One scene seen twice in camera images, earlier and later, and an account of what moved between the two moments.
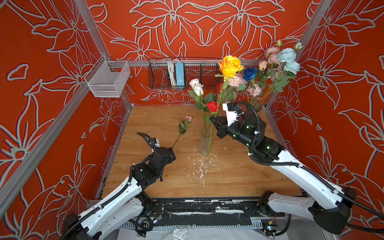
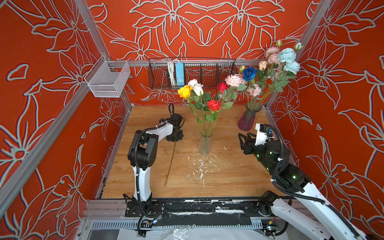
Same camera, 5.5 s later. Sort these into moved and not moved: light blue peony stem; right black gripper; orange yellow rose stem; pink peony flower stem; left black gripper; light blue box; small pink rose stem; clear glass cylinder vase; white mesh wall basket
Moved: right black gripper; left black gripper; small pink rose stem; orange yellow rose stem
Not moved: light blue peony stem; pink peony flower stem; light blue box; clear glass cylinder vase; white mesh wall basket
